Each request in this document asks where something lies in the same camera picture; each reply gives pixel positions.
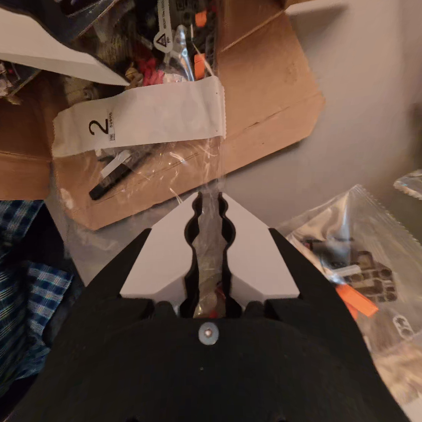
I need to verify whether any blue plaid clothing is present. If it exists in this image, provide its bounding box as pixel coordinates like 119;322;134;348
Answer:
0;199;74;398

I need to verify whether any white paper parts bag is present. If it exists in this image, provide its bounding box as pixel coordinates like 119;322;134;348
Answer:
0;7;130;87

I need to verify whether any printed cardboard lego box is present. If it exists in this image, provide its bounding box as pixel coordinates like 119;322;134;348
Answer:
0;0;326;231

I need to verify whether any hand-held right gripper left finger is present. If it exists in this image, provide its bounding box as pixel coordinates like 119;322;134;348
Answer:
120;192;203;315

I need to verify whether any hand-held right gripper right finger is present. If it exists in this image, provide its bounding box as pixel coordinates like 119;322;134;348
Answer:
218;193;300;313

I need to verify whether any clear bag with white header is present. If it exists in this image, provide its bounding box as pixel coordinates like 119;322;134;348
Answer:
52;76;229;318

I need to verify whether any clear bag with orange pieces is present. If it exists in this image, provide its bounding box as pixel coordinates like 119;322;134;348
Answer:
276;184;422;422

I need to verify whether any small clear plastic bag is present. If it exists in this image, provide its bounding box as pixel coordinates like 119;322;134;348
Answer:
393;169;422;200

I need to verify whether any clear bag of mixed pieces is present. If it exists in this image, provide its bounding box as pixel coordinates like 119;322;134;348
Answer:
94;0;219;90

